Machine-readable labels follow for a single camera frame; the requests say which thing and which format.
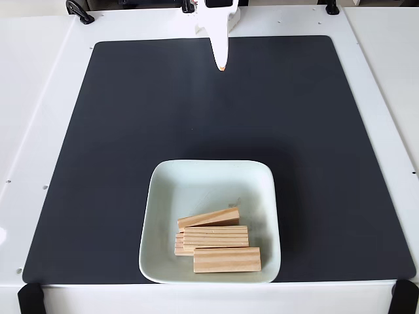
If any black table mat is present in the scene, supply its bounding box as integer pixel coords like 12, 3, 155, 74
22, 35, 416, 285

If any wooden block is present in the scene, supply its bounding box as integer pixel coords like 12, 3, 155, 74
173, 232, 197, 257
183, 226, 250, 252
177, 206, 241, 229
192, 247, 263, 274

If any pale green square plate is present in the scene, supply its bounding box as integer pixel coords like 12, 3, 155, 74
138, 159, 282, 285

